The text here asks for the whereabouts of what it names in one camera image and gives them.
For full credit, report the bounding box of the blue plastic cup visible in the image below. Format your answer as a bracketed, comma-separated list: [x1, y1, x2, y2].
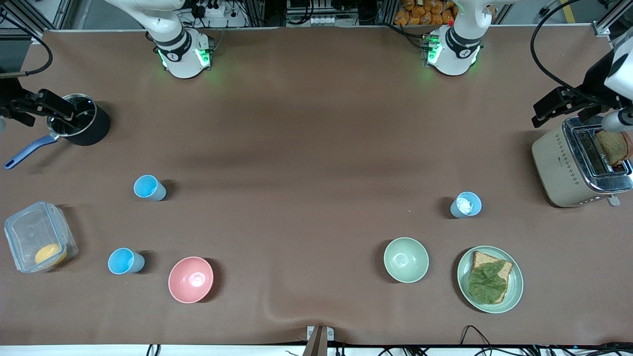
[107, 247, 146, 275]
[133, 175, 167, 202]

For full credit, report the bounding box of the beige chrome toaster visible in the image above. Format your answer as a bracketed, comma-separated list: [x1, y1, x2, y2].
[532, 115, 633, 209]

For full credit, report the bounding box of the brown toast slice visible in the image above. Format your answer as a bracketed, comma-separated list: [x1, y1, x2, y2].
[594, 130, 633, 167]

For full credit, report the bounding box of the clear plastic food container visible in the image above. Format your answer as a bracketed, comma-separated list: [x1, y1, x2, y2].
[4, 201, 79, 274]

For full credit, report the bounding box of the blue cup with white filling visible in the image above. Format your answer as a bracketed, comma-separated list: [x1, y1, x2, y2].
[450, 191, 483, 219]

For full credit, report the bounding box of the orange round food piece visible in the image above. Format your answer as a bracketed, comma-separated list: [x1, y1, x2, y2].
[35, 243, 68, 268]

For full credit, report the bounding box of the orange snack bag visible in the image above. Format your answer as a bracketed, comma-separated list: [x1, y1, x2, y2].
[394, 0, 456, 26]

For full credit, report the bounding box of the brown bread slice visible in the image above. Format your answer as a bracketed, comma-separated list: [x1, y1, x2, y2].
[470, 251, 514, 304]

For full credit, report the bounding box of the pale green plate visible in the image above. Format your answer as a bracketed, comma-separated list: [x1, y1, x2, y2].
[456, 245, 524, 314]

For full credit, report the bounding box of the green lettuce leaf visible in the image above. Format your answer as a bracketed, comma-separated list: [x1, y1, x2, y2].
[468, 261, 508, 304]

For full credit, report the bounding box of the white power strip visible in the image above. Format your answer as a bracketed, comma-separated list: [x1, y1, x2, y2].
[190, 0, 248, 28]

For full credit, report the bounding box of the pale green bowl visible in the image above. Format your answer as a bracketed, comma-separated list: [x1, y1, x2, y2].
[383, 237, 430, 284]

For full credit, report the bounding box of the pink bowl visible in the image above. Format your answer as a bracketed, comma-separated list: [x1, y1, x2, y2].
[168, 256, 215, 304]

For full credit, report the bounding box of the white multi-socket strip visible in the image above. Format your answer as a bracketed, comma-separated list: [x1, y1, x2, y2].
[286, 14, 339, 27]

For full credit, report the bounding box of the black pot with blue handle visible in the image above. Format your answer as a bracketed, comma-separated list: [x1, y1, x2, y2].
[4, 93, 111, 171]

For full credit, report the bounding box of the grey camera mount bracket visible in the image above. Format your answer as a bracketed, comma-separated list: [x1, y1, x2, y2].
[303, 325, 335, 356]

